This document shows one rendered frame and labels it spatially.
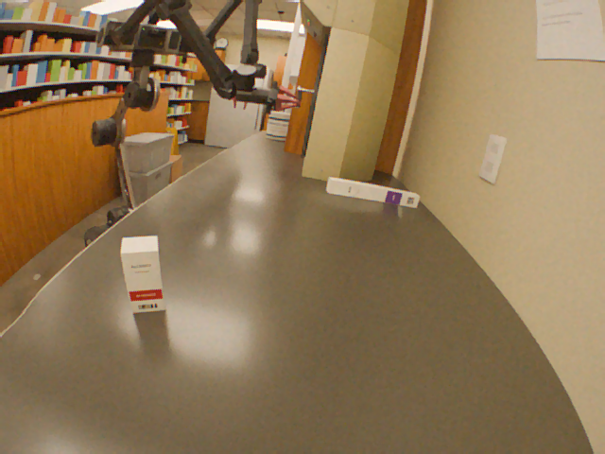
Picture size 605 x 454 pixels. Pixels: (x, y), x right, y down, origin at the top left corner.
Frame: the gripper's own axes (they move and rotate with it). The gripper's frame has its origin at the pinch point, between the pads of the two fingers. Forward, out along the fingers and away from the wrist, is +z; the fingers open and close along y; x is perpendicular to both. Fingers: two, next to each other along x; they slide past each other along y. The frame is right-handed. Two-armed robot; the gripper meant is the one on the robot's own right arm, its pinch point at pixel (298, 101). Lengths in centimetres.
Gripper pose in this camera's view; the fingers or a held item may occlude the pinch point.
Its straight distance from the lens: 92.0
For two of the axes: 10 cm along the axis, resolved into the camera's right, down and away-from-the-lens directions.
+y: 1.5, -9.3, 3.3
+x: -1.2, 3.1, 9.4
